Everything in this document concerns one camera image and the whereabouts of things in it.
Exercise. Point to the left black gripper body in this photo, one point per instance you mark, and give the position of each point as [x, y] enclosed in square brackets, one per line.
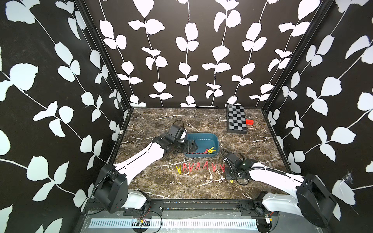
[183, 147]

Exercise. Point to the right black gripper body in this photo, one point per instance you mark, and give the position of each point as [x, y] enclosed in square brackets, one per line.
[229, 174]

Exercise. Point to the teal plastic storage box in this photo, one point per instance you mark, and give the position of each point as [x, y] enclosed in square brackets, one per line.
[203, 141]

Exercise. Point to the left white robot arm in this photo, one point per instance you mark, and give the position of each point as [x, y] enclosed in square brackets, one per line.
[111, 187]

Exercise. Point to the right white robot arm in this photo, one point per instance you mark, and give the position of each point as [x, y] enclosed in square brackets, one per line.
[304, 196]

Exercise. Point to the red clothespin lower box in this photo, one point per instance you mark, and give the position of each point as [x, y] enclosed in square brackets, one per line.
[205, 152]

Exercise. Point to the yellow clothespin right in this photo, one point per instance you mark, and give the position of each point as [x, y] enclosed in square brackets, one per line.
[211, 150]

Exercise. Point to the black white checkerboard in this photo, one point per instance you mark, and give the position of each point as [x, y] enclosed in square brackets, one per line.
[236, 120]

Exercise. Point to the small red block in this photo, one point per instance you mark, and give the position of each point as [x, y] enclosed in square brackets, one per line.
[249, 122]

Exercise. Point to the small circuit board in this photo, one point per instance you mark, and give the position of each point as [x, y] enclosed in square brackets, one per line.
[142, 222]

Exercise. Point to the black front mounting rail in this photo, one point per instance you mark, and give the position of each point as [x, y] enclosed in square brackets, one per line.
[253, 208]

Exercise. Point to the white perforated rail strip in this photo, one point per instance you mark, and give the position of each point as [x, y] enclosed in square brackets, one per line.
[131, 223]

